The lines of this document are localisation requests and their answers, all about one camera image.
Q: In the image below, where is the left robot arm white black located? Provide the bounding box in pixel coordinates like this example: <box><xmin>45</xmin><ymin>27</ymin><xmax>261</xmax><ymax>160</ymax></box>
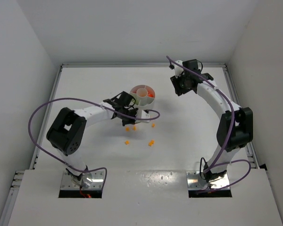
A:
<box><xmin>46</xmin><ymin>91</ymin><xmax>138</xmax><ymax>188</ymax></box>

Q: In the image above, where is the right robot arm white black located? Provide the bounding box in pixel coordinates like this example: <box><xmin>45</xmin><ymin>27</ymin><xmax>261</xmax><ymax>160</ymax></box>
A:
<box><xmin>169</xmin><ymin>59</ymin><xmax>253</xmax><ymax>183</ymax></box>

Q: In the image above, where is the yellow orange lego cluster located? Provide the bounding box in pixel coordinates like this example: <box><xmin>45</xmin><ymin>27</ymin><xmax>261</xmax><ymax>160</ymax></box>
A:
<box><xmin>125</xmin><ymin>125</ymin><xmax>137</xmax><ymax>131</ymax></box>

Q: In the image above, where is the white round divided container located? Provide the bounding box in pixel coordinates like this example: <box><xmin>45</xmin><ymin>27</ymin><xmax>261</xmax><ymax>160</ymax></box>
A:
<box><xmin>129</xmin><ymin>85</ymin><xmax>156</xmax><ymax>113</ymax></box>

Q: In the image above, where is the yellow orange lego group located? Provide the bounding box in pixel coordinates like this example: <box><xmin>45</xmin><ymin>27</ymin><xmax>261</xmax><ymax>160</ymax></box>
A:
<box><xmin>149</xmin><ymin>140</ymin><xmax>155</xmax><ymax>146</ymax></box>

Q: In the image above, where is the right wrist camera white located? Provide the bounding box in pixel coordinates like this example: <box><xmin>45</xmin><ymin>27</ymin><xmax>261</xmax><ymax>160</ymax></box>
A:
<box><xmin>169</xmin><ymin>60</ymin><xmax>183</xmax><ymax>77</ymax></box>

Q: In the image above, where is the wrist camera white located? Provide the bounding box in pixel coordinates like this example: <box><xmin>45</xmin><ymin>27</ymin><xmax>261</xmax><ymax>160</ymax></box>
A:
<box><xmin>169</xmin><ymin>60</ymin><xmax>183</xmax><ymax>77</ymax></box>
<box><xmin>141</xmin><ymin>110</ymin><xmax>150</xmax><ymax>123</ymax></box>

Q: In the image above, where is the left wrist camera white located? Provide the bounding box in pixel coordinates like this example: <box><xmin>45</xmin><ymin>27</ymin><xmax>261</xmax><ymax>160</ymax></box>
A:
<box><xmin>141</xmin><ymin>110</ymin><xmax>150</xmax><ymax>123</ymax></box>

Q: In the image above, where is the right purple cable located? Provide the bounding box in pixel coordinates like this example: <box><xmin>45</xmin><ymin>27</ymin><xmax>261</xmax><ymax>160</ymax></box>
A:
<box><xmin>166</xmin><ymin>56</ymin><xmax>252</xmax><ymax>190</ymax></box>

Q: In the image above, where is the purple cable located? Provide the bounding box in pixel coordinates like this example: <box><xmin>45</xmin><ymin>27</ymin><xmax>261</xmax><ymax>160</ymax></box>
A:
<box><xmin>28</xmin><ymin>98</ymin><xmax>160</xmax><ymax>189</ymax></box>
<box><xmin>166</xmin><ymin>56</ymin><xmax>252</xmax><ymax>190</ymax></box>

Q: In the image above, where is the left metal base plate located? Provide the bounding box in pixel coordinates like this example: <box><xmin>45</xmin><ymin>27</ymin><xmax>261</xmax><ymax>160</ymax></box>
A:
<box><xmin>60</xmin><ymin>170</ymin><xmax>106</xmax><ymax>191</ymax></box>

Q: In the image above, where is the metal base plate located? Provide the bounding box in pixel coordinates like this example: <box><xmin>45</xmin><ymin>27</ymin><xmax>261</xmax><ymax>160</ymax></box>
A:
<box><xmin>60</xmin><ymin>170</ymin><xmax>106</xmax><ymax>191</ymax></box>
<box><xmin>186</xmin><ymin>170</ymin><xmax>231</xmax><ymax>190</ymax></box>

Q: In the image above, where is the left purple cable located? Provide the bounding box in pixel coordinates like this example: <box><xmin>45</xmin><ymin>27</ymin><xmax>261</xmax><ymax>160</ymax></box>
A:
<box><xmin>28</xmin><ymin>98</ymin><xmax>160</xmax><ymax>189</ymax></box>

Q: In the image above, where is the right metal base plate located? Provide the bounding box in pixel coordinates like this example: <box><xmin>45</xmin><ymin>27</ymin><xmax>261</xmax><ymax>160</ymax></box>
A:
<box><xmin>186</xmin><ymin>170</ymin><xmax>231</xmax><ymax>190</ymax></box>

